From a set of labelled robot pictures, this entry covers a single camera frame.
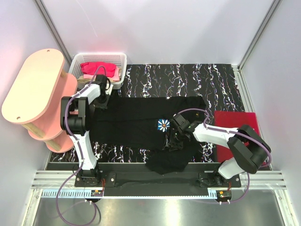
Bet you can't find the light pink garment in basket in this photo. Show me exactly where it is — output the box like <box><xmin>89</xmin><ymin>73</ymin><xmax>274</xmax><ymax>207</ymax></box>
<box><xmin>83</xmin><ymin>67</ymin><xmax>121</xmax><ymax>82</ymax></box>

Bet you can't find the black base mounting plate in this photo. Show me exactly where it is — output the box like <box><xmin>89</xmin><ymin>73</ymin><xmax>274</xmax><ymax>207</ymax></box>
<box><xmin>75</xmin><ymin>163</ymin><xmax>241</xmax><ymax>188</ymax></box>

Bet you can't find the white plastic laundry basket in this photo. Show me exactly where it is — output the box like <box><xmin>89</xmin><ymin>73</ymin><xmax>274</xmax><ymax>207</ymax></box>
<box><xmin>69</xmin><ymin>52</ymin><xmax>127</xmax><ymax>90</ymax></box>

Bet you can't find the folded red t-shirt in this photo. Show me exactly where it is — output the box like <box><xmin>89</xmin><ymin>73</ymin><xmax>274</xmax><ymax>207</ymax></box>
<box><xmin>214</xmin><ymin>111</ymin><xmax>260</xmax><ymax>162</ymax></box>

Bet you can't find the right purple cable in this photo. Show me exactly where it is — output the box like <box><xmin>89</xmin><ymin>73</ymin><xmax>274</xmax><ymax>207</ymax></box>
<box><xmin>175</xmin><ymin>107</ymin><xmax>272</xmax><ymax>203</ymax></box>

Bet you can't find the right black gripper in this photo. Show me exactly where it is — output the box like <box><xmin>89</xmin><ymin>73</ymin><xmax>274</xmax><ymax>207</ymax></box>
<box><xmin>163</xmin><ymin>127</ymin><xmax>185</xmax><ymax>153</ymax></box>

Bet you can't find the beige garment in basket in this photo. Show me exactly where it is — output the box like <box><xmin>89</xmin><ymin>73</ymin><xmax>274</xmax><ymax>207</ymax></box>
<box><xmin>77</xmin><ymin>75</ymin><xmax>96</xmax><ymax>84</ymax></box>

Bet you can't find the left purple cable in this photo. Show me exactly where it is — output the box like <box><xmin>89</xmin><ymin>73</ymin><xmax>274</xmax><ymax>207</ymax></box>
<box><xmin>56</xmin><ymin>65</ymin><xmax>108</xmax><ymax>224</ymax></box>

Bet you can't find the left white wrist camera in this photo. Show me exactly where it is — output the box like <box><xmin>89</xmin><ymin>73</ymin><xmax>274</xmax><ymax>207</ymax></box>
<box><xmin>105</xmin><ymin>83</ymin><xmax>113</xmax><ymax>95</ymax></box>

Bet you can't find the magenta t-shirt in basket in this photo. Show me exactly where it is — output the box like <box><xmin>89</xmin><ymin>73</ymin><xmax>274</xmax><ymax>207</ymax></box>
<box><xmin>80</xmin><ymin>62</ymin><xmax>117</xmax><ymax>75</ymax></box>

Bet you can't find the black t-shirt with daisy print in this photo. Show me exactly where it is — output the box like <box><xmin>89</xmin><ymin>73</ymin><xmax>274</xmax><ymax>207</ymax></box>
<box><xmin>89</xmin><ymin>96</ymin><xmax>206</xmax><ymax>175</ymax></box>

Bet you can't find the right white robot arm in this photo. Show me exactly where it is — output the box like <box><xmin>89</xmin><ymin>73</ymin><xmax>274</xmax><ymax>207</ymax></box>
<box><xmin>170</xmin><ymin>114</ymin><xmax>271</xmax><ymax>187</ymax></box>

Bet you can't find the pink three-tier wooden shelf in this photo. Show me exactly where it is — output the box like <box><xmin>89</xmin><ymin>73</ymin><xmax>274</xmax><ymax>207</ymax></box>
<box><xmin>1</xmin><ymin>48</ymin><xmax>78</xmax><ymax>153</ymax></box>

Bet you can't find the purple cable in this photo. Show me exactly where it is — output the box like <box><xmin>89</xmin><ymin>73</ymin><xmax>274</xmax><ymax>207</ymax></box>
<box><xmin>175</xmin><ymin>107</ymin><xmax>272</xmax><ymax>203</ymax></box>
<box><xmin>56</xmin><ymin>65</ymin><xmax>108</xmax><ymax>224</ymax></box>

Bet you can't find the black marbled table mat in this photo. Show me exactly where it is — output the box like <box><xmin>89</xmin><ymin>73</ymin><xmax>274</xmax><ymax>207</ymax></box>
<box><xmin>48</xmin><ymin>64</ymin><xmax>245</xmax><ymax>165</ymax></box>

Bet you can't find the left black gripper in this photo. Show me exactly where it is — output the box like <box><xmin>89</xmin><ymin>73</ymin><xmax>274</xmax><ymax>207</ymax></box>
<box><xmin>93</xmin><ymin>92</ymin><xmax>111</xmax><ymax>112</ymax></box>

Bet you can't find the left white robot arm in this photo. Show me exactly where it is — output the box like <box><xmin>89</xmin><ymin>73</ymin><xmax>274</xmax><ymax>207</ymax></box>
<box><xmin>60</xmin><ymin>74</ymin><xmax>112</xmax><ymax>186</ymax></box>

